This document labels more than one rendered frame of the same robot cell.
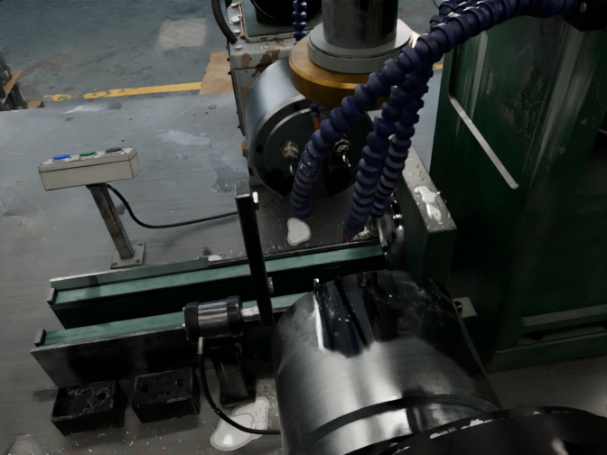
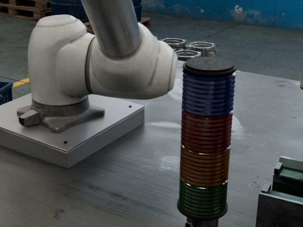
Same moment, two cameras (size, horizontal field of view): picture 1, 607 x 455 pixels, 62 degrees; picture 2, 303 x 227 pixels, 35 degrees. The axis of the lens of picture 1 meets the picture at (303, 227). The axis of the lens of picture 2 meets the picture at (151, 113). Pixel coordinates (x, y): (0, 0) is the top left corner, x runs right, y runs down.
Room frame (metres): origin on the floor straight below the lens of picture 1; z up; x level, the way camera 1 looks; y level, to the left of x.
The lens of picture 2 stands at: (-0.21, 0.25, 1.37)
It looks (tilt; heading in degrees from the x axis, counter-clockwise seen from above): 22 degrees down; 31
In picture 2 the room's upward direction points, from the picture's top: straight up
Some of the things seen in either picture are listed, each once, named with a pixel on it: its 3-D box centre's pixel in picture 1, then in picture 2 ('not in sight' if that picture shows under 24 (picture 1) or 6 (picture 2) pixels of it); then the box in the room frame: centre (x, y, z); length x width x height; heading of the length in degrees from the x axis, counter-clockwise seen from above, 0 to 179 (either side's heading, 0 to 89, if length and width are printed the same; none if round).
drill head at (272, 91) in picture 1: (303, 115); not in sight; (0.96, -0.02, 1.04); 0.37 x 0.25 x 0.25; 4
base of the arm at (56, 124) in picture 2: not in sight; (55, 106); (0.71, 1.12, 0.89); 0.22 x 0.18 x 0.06; 170
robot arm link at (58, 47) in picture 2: not in sight; (61, 57); (0.73, 1.10, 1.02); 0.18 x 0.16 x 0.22; 110
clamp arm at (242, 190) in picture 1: (256, 262); not in sight; (0.47, 0.07, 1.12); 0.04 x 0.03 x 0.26; 94
